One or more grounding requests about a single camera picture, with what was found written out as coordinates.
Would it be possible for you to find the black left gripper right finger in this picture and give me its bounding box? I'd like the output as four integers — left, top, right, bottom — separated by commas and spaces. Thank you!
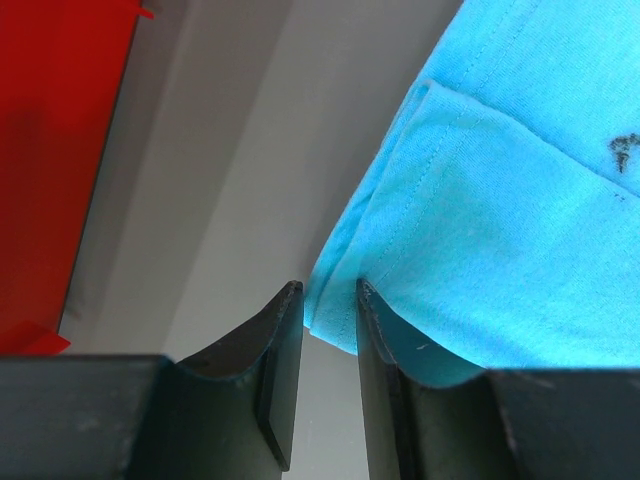
356, 281, 639, 479

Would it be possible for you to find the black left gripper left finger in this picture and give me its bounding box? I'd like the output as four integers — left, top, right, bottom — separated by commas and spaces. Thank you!
1, 281, 303, 479

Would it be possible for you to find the light blue t shirt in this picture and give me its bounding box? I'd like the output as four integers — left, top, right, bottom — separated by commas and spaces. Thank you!
304, 1, 639, 368

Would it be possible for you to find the red plastic bin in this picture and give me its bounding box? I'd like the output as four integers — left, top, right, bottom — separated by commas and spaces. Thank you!
1, 1, 149, 355

